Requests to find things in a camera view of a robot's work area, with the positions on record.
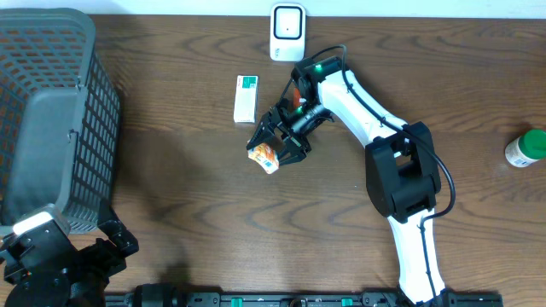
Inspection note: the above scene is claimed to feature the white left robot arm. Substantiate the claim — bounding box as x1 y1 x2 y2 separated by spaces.
1 203 139 307

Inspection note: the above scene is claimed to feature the grey plastic basket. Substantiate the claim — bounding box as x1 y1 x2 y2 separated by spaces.
1 9 121 234

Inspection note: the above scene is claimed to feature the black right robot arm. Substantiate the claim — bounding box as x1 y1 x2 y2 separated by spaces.
247 56 447 305

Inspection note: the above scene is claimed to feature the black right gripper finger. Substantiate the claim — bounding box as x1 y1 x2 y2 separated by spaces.
246 111 277 150
278 136 311 166

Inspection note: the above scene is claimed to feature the green lid jar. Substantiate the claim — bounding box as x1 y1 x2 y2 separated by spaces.
504 129 546 168

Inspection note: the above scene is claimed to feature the white barcode scanner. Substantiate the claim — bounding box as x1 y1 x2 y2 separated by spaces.
270 3 306 62

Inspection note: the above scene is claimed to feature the orange snack packet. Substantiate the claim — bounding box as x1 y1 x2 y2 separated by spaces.
292 88 301 109

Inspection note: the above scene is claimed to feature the white Panadol medicine box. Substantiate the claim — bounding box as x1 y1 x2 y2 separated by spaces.
233 75 258 123

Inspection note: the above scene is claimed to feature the orange Kleenex tissue pack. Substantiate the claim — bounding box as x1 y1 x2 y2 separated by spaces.
247 143 280 174

